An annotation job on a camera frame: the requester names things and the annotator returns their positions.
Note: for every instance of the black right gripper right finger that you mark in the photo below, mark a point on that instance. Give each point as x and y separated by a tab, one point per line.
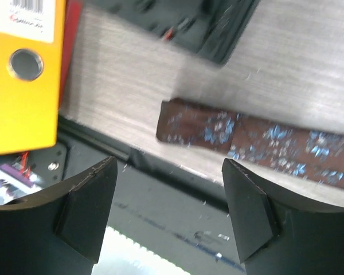
278	231

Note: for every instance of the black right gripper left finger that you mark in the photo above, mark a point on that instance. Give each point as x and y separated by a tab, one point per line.
60	229

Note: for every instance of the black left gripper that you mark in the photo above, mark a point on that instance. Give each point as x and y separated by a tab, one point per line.
210	29

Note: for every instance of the brown blue-flowered tie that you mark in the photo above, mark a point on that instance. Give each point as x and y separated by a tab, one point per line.
304	153

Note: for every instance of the yellow binder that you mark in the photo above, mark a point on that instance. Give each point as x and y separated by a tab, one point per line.
31	37

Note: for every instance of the white slotted cable duct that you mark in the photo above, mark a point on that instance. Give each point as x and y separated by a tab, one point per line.
121	255

